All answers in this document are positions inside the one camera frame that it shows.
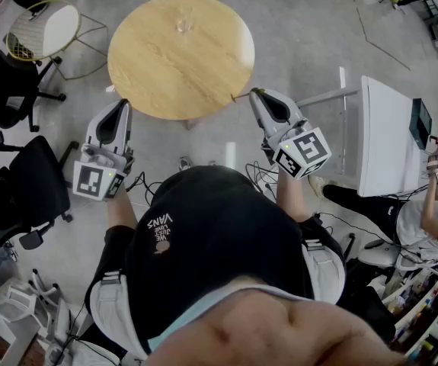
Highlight white seat cushion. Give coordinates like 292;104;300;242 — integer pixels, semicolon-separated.
42;4;82;59

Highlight clear drinking glass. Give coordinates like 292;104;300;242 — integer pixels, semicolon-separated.
174;8;196;34

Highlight gold wire chair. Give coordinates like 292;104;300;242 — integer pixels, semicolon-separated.
5;0;109;82

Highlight white shelf with items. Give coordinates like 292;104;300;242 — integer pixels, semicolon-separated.
382;265;438;366

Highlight black floor cables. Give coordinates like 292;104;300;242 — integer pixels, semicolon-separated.
244;161;280;194

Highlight white stool with black base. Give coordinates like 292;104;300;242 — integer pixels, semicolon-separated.
342;233;403;271

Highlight grey harness shoulder strap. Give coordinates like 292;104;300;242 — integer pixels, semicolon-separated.
88;268;148;361
300;238;347;304

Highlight white desk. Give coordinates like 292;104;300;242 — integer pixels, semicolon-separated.
296;75;433;197

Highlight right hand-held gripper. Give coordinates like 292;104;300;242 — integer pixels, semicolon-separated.
248;88;334;181

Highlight person's face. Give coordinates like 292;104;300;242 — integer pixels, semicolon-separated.
148;276;410;366

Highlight black office chair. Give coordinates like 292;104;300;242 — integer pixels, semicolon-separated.
0;130;81;266
0;47;67;133
346;257;397;345

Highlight person's right forearm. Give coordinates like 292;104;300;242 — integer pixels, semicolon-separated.
276;169;315;223

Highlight white storage rack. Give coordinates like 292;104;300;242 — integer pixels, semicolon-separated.
0;268;90;366

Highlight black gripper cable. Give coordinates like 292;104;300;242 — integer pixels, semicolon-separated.
123;170;165;207

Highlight dark green box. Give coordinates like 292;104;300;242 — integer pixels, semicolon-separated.
408;98;433;150

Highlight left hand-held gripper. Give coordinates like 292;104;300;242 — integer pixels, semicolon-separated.
72;98;136;202

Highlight person's black printed shirt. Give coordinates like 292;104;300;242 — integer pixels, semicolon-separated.
85;165;347;352

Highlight person's left forearm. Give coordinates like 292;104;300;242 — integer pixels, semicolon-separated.
106;188;139;230

